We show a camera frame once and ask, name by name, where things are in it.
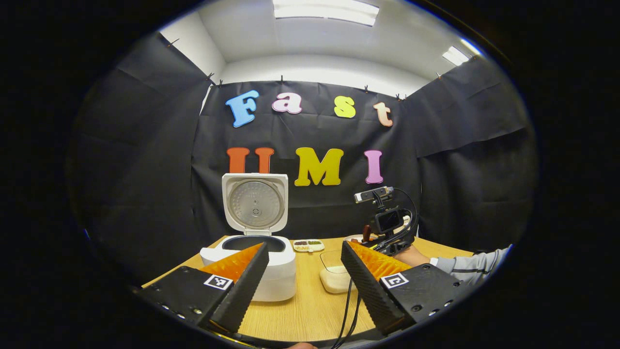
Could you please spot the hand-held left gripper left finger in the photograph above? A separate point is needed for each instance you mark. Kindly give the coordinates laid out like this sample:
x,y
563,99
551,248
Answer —
x,y
242,295

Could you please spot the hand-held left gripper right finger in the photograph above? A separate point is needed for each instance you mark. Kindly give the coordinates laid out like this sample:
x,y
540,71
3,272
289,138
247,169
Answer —
x,y
368,291

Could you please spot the brown wooden spoon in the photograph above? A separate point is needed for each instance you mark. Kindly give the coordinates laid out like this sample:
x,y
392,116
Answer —
x,y
367,233

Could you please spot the white rice cooker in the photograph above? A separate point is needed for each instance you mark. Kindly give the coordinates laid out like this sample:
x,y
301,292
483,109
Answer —
x,y
278,274

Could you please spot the white divided condiment dish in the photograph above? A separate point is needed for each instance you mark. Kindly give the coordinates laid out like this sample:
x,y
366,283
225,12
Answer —
x,y
308,245

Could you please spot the black backdrop cloth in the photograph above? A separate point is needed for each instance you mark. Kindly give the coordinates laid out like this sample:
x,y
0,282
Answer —
x,y
145,194

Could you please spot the small ceiling light panel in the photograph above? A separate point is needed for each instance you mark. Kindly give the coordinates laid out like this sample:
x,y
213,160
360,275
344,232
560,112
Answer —
x,y
455,55

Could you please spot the long ceiling light panel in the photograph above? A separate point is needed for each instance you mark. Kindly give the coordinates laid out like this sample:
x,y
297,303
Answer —
x,y
324,10

